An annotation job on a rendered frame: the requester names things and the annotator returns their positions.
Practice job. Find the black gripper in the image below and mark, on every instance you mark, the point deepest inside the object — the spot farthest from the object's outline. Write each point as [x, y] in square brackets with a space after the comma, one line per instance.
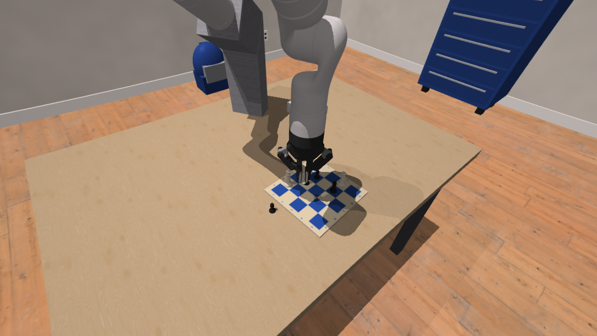
[304, 149]

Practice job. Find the blue and cream chessboard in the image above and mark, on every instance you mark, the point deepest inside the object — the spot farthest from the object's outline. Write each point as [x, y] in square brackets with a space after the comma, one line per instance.
[314, 205]

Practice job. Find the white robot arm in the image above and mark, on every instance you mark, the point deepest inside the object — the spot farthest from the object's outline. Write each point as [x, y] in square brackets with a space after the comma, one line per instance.
[321, 43]

